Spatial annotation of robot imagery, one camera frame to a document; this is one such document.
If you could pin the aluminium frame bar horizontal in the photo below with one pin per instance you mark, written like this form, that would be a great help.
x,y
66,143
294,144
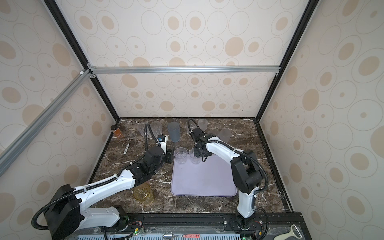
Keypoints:
x,y
185,70

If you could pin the tall blue plastic tumbler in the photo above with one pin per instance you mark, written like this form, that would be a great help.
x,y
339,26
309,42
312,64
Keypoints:
x,y
174,131

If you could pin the lavender plastic tray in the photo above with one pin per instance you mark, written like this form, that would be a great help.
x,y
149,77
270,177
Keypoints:
x,y
212,178

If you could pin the aluminium frame bar left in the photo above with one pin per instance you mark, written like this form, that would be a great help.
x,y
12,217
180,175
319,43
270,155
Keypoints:
x,y
22,141

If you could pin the white peeler tool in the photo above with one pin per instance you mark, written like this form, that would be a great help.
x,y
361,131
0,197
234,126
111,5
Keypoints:
x,y
286,233

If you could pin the yellow glass mug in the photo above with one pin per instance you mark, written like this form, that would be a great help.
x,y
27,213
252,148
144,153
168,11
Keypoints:
x,y
143,193

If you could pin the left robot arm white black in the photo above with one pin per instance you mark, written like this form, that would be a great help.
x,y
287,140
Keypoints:
x,y
71,209

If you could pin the red handled screwdriver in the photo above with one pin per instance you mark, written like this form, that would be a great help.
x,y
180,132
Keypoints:
x,y
186,236

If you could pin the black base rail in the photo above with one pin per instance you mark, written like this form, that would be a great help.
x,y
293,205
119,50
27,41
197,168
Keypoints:
x,y
264,226

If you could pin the small amber bottle black cap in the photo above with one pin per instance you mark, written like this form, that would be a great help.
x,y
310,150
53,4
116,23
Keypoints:
x,y
117,132

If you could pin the clear faceted glass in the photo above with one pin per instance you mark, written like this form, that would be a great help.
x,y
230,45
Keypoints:
x,y
194,160
156,127
180,155
141,129

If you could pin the frosted dimpled tall cup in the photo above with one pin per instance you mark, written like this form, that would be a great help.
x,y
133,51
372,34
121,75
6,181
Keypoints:
x,y
225,135

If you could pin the frosted dimpled small cup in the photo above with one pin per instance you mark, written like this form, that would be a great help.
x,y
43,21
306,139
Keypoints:
x,y
203,124

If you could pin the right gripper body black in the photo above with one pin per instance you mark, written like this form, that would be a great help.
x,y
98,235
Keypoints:
x,y
197,153

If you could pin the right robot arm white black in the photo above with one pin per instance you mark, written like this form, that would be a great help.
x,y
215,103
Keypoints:
x,y
248,175

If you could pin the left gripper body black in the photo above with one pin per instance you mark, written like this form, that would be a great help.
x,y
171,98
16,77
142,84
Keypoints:
x,y
166,158

